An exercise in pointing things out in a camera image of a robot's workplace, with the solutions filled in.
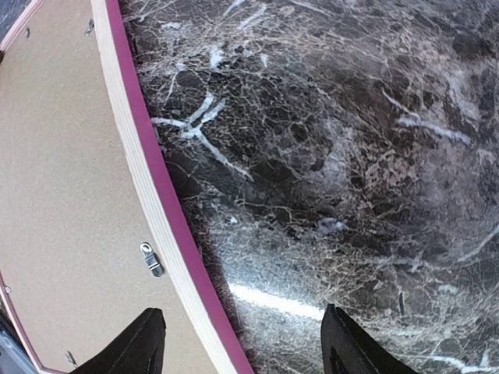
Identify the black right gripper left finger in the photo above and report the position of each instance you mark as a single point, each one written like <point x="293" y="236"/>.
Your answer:
<point x="139" y="348"/>

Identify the pink wooden picture frame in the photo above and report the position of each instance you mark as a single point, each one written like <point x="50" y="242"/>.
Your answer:
<point x="173" y="253"/>

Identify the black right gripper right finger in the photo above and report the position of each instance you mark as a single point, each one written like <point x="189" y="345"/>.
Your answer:
<point x="348" y="348"/>

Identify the brown cardboard backing board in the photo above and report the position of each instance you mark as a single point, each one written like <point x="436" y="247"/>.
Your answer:
<point x="71" y="220"/>

